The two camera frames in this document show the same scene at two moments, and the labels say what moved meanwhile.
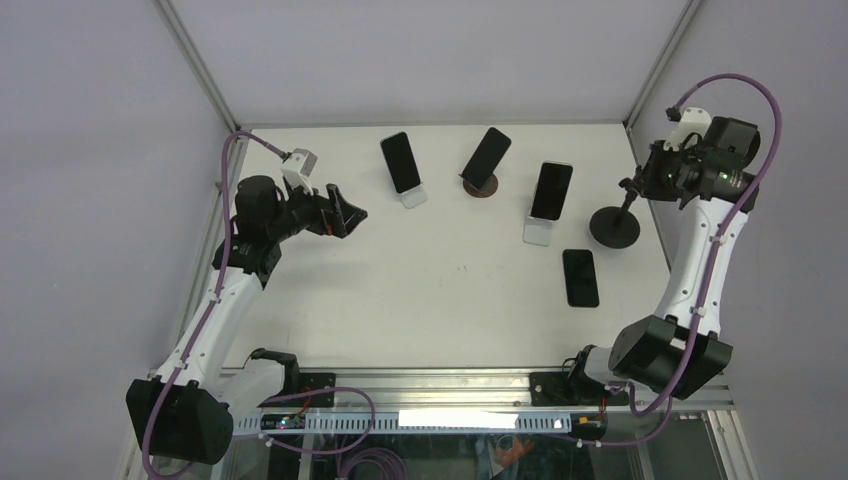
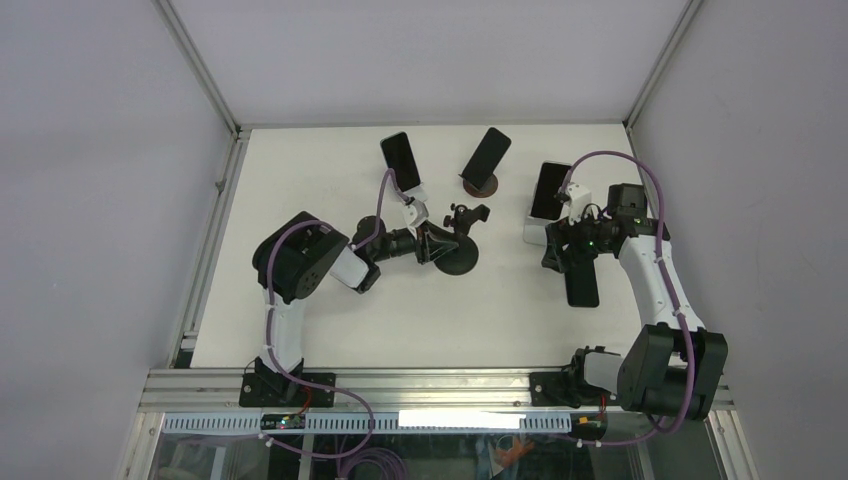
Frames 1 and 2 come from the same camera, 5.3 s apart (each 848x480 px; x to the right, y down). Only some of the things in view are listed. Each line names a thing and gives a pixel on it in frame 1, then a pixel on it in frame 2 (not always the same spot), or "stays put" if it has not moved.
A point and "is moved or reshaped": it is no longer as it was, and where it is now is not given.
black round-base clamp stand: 613,227 is moved or reshaped
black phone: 401,161 stays put
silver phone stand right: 538,231 stays put
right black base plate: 557,388 stays put
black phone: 552,190 stays put
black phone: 581,278 stays put
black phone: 486,157 stays put
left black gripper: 334,215 → 431,242
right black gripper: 651,187 → 558,235
